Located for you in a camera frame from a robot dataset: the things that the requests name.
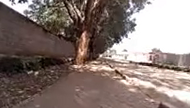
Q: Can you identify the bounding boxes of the low dark plants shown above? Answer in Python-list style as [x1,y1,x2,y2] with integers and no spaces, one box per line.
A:
[0,51,73,83]

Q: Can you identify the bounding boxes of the grey wall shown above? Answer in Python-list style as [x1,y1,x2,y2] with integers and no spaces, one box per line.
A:
[148,44,190,68]

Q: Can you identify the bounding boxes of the reddish paved road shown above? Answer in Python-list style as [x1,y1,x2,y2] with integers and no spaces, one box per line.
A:
[104,59,190,108]

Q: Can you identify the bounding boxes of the large tree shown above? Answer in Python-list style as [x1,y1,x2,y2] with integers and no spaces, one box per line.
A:
[18,0,156,73]

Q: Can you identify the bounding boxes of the low hedge beside road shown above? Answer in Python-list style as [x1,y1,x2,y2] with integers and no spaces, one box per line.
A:
[136,61,190,74]

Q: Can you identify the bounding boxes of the brown dirt path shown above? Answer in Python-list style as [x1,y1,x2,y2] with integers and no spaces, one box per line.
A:
[10,53,183,108]

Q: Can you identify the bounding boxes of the plain brown wall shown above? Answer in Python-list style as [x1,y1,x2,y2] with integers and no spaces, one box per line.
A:
[0,0,82,63]

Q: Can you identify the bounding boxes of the leaf-strewn dirt ground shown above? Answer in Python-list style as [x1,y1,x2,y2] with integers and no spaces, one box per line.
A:
[0,58,76,108]

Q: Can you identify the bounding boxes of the pale distant building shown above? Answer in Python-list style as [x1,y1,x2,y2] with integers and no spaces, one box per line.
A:
[109,48,154,65]

